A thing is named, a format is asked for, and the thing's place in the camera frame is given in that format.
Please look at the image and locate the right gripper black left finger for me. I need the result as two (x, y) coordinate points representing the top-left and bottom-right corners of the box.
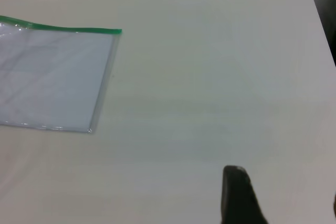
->
(220, 165), (270, 224)

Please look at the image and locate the clear plastic green-zip bag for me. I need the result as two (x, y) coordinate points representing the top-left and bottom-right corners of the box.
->
(0, 15), (123, 134)

